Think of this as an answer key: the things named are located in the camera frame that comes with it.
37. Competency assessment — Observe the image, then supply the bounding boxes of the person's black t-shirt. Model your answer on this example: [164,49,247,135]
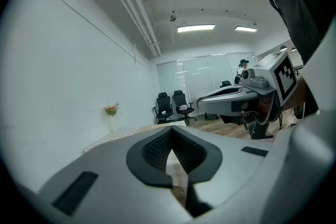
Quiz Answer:
[261,0,329,65]

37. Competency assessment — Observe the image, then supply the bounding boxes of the person's right hand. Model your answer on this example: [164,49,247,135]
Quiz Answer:
[258,98,272,115]

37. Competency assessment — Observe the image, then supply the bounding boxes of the gray fisheye camera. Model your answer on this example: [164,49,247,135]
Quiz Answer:
[240,68,268,89]

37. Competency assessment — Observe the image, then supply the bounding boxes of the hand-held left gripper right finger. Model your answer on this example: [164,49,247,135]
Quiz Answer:
[172,125,274,217]

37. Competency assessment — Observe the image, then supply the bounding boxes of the person's right forearm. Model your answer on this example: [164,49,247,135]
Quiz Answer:
[283,77,308,112]

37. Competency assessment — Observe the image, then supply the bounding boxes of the frosted glass partition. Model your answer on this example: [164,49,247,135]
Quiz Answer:
[156,52,257,118]

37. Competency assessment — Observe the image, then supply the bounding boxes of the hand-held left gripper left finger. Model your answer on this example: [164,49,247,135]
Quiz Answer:
[38,125,194,224]

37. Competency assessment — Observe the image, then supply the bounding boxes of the white ceiling pipes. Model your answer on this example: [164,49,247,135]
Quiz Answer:
[94,0,161,58]

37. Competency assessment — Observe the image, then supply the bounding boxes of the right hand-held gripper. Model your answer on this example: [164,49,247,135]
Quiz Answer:
[197,50,299,140]

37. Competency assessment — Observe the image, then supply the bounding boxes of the long ceiling light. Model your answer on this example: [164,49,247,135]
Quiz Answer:
[177,24,215,33]
[234,25,258,33]

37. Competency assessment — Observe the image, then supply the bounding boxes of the pink and yellow flower bouquet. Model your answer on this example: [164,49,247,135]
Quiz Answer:
[103,102,120,116]

